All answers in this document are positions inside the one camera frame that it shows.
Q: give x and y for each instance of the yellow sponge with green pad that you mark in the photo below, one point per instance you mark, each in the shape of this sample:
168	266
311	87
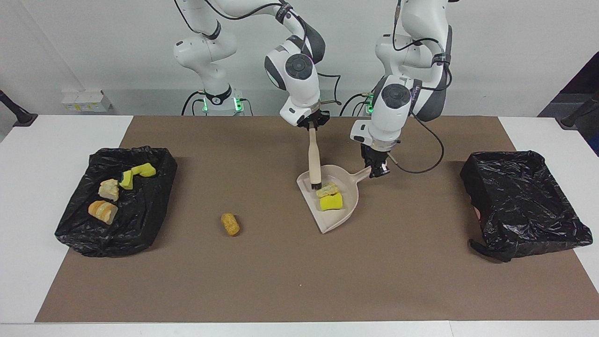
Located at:
126	180

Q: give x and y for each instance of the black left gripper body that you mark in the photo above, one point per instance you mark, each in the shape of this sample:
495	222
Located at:
375	154

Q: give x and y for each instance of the beige hand brush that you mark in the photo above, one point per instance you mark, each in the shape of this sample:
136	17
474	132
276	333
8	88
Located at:
314	159

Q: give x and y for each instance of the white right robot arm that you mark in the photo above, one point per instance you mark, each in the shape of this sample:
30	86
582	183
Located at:
206	47

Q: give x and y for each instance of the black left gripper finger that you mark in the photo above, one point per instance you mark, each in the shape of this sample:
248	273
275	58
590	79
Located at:
384	168
374	171

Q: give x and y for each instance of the black bag lined bin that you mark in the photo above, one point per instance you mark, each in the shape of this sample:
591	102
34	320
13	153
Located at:
519	201
140	220

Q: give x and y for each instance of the large striped croissant piece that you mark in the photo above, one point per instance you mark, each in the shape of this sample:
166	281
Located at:
103	211

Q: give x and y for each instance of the beige plastic dustpan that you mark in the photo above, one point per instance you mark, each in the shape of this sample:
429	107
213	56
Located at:
344	215

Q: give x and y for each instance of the black stand leg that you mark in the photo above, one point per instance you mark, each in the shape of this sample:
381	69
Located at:
578	114
16	112

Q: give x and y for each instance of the pale chip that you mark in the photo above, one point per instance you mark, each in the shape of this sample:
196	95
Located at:
327	189

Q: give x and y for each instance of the small flaky croissant piece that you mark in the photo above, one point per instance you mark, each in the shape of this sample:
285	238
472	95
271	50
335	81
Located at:
108	189

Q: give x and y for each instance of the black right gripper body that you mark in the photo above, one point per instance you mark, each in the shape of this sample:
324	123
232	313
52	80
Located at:
314	119

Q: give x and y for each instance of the brown table mat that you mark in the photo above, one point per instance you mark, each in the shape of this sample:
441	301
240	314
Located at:
234	290

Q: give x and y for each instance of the white wall socket box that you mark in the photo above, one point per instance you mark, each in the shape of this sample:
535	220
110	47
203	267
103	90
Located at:
86	100

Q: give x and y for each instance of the yellow sponge piece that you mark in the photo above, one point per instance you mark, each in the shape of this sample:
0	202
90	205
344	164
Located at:
331	202
145	171

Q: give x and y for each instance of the brown oval bread roll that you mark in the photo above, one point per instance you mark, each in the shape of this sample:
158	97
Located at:
230	224

